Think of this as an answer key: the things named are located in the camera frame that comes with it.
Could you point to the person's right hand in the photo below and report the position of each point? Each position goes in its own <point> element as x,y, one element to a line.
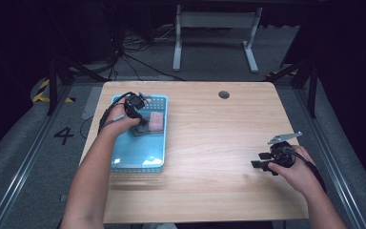
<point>300,175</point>

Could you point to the black metal stand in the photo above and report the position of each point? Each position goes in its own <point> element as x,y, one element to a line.
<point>311,86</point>
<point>53,86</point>

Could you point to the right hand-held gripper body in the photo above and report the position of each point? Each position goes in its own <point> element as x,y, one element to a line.
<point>282,154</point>

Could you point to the white metal desk frame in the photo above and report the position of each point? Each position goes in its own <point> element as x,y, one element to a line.
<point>216,19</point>

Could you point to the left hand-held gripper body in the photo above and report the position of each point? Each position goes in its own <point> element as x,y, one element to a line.
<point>135,103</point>

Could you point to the grey metal bracket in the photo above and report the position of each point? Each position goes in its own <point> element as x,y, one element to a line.
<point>62,197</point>

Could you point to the person's left hand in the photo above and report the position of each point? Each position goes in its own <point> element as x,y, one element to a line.
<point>119,122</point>

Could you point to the blue plastic basket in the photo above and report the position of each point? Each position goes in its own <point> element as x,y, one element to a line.
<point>139,149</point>

